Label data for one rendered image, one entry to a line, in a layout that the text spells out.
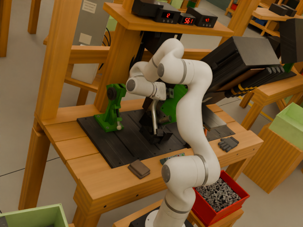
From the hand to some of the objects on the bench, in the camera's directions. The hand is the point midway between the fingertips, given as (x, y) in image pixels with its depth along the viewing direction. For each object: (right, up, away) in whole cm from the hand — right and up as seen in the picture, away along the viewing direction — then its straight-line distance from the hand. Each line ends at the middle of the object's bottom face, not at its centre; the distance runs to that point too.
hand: (167, 93), depth 185 cm
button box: (+2, -43, -3) cm, 44 cm away
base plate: (-1, -22, +26) cm, 34 cm away
